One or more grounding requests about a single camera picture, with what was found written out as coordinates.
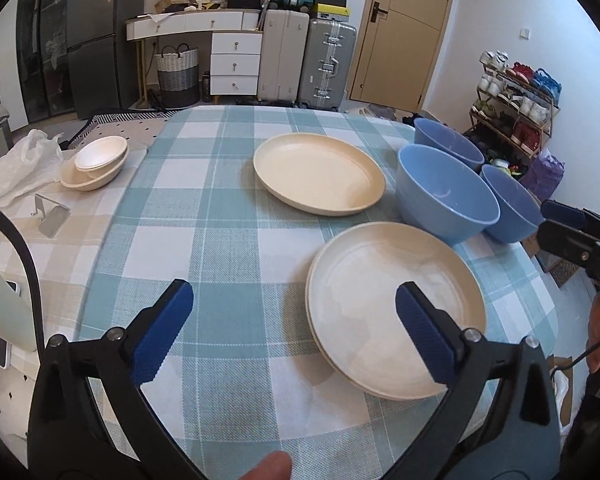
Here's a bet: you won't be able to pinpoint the rows of racked shoes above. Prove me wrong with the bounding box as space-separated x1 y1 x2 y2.
469 50 563 161

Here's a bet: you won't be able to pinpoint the wooden shoe rack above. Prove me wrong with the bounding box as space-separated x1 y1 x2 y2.
467 62 561 162

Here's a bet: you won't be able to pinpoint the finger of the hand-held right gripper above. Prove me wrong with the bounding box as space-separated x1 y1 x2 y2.
536 220 600 268
541 200 589 229

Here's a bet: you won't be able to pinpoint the person's left hand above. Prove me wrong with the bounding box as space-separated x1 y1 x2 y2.
243 451 294 480

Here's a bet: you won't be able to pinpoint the white plastic bag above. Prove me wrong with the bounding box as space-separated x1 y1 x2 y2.
0 129 65 209

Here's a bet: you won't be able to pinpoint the small cream bowl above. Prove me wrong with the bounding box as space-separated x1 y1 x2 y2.
74 135 129 172

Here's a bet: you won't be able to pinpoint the silver suitcase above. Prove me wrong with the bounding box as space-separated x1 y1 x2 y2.
297 18 359 112

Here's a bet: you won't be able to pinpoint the woven laundry basket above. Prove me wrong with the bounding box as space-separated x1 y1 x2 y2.
155 43 201 109

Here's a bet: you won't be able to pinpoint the white vanity desk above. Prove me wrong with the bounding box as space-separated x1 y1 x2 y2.
125 9 263 107

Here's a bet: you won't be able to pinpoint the beige plaid cloth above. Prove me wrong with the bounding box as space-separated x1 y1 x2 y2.
0 146 148 421

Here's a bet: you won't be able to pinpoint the thick black cable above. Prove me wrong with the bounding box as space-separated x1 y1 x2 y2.
0 194 45 358

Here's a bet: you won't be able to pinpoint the beige suitcase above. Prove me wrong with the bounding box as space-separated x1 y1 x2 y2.
257 8 311 107

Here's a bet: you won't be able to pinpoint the cream plate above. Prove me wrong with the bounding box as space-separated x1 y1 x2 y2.
253 133 387 217
311 327 456 402
306 221 489 381

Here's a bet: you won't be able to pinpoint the dark grey refrigerator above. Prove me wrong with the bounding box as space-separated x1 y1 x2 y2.
67 0 154 119

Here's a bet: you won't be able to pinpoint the person's right hand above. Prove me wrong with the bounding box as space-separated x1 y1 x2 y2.
586 300 600 374

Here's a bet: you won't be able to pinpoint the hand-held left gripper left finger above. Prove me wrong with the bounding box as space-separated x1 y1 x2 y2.
27 279 206 480

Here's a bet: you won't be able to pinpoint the teal plaid tablecloth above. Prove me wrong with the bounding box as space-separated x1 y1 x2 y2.
74 105 562 480

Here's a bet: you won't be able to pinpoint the mint green tumbler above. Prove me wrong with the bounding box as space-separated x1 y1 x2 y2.
0 260 39 354

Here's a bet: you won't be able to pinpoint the dark glass cabinet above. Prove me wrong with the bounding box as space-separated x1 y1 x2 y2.
0 0 77 127

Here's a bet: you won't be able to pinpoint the purple plastic bag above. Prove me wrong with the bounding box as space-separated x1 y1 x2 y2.
519 148 566 202

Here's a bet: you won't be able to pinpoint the large blue bowl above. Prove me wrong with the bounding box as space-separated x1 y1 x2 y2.
397 143 502 246

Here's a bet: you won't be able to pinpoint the brown patterned doormat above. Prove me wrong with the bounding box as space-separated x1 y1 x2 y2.
549 259 582 288

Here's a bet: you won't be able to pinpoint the tan wooden door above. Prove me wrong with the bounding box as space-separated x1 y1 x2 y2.
348 0 462 117

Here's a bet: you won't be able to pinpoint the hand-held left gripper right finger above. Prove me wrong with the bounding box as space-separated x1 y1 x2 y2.
385 281 563 480

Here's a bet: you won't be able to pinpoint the thin black cable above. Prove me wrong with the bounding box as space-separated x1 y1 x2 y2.
549 327 600 377

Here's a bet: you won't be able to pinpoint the metal phone stand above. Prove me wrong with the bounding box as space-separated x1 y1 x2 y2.
29 193 71 239

